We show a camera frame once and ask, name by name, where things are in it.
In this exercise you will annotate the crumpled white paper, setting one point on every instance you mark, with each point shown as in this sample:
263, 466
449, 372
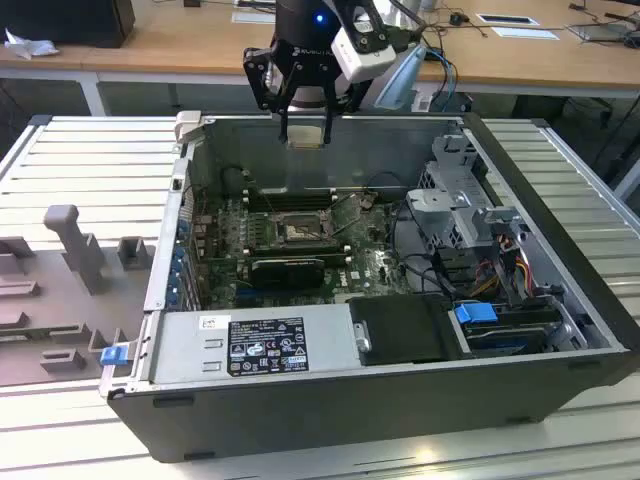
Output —
30, 46

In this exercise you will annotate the green motherboard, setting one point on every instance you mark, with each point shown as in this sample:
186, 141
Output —
370, 250

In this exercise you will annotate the metal CPU locking lever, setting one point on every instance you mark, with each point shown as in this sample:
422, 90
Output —
268, 200
350, 221

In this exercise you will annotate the small white labelled box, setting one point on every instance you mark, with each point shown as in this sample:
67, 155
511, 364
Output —
422, 102

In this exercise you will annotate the black plastic shroud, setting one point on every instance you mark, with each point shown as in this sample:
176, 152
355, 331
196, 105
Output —
400, 330

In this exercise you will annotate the grey parts rack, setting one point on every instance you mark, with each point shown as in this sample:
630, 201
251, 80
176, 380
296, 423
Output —
50, 300

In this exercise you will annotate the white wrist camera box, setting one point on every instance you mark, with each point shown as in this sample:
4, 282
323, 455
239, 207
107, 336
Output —
365, 55

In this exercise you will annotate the open black PC case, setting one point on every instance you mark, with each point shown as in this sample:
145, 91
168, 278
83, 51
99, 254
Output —
350, 415

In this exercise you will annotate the black RAM slot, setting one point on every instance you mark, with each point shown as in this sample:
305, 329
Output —
300, 250
300, 245
300, 207
300, 196
300, 191
300, 201
300, 255

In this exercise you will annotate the silver metal drive cage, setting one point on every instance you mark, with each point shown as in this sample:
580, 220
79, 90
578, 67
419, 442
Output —
450, 205

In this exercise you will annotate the dark hard disk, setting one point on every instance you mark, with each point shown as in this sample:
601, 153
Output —
500, 342

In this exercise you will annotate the blue slot retainer clip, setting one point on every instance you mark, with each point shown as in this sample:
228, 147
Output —
173, 288
175, 275
179, 256
183, 228

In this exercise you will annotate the blue plastic case latch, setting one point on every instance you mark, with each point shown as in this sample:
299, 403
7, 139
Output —
113, 356

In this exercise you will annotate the white flat sheet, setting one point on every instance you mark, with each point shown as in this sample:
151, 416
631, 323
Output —
525, 33

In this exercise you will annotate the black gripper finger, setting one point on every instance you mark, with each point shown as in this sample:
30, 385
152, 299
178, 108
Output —
328, 130
283, 130

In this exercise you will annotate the wooden desk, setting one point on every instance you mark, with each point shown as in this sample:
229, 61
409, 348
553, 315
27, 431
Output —
175, 40

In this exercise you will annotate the silver power supply with label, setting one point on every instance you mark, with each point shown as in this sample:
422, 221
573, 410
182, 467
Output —
180, 350

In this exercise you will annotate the black computer tower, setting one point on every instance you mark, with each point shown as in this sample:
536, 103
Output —
65, 20

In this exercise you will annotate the blue disk carrier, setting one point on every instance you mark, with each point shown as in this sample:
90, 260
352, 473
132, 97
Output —
475, 313

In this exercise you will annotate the CPU socket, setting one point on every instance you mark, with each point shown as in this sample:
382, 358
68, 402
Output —
300, 231

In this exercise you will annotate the pale blue teach pendant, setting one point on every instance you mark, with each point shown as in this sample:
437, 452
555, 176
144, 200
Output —
402, 80

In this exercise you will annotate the black cylinder component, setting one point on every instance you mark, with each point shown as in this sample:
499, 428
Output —
233, 180

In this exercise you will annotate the coin cell battery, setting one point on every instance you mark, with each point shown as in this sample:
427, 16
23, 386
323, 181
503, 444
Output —
370, 202

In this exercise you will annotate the silver CPU chip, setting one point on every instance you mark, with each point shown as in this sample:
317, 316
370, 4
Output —
306, 136

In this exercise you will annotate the black graphics card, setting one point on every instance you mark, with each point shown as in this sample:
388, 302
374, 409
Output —
285, 274

